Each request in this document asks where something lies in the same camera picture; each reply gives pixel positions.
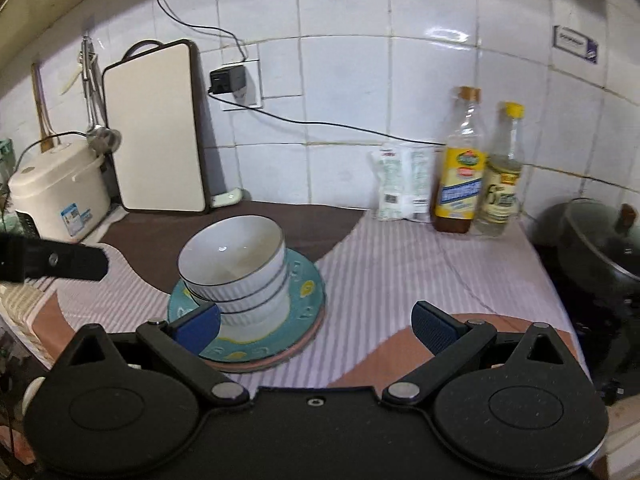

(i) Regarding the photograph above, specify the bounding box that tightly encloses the white vinegar bottle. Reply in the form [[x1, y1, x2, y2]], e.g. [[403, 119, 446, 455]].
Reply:
[[474, 102, 525, 236]]

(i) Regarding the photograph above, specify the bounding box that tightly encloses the white ribbed bowl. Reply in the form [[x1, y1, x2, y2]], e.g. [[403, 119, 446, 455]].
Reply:
[[179, 264, 288, 304], [192, 282, 291, 344], [178, 214, 284, 286]]

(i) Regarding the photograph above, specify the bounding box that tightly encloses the white rice cooker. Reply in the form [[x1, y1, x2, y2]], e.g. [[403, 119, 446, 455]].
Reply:
[[9, 140, 111, 243]]

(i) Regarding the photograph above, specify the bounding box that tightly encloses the thin black cable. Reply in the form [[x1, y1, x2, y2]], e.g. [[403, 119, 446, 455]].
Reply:
[[150, 0, 640, 196]]

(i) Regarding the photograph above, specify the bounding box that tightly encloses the blue wall sticker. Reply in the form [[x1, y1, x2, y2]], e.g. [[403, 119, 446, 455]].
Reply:
[[552, 25, 599, 64]]

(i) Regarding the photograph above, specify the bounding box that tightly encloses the black induction cooker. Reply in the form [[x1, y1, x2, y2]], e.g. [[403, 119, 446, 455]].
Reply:
[[534, 243, 639, 406]]

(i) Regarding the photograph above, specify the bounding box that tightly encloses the black wok with lid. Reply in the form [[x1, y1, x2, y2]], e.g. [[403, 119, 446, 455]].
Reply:
[[534, 197, 639, 304]]

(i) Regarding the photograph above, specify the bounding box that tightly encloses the black power adapter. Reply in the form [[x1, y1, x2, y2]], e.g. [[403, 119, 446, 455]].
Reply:
[[209, 64, 247, 94]]

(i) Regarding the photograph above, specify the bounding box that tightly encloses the teal patterned plate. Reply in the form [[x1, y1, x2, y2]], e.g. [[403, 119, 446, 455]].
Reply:
[[167, 246, 324, 365]]

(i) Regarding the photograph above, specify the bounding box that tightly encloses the white cutting board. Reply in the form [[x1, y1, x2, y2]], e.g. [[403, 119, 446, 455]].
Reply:
[[102, 40, 209, 214]]

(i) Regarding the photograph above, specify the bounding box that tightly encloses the cooking wine bottle yellow label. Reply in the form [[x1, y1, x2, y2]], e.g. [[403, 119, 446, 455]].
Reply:
[[432, 86, 487, 234]]

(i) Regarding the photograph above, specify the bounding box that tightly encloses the hanging metal ladle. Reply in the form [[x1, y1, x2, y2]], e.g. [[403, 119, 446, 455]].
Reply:
[[79, 34, 122, 155]]

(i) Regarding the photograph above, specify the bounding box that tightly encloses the striped table cloth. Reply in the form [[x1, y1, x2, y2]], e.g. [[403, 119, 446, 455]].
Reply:
[[29, 204, 579, 390]]

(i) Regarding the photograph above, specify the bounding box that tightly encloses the white salt bag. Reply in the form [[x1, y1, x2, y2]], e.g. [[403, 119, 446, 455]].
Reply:
[[371, 145, 436, 223]]

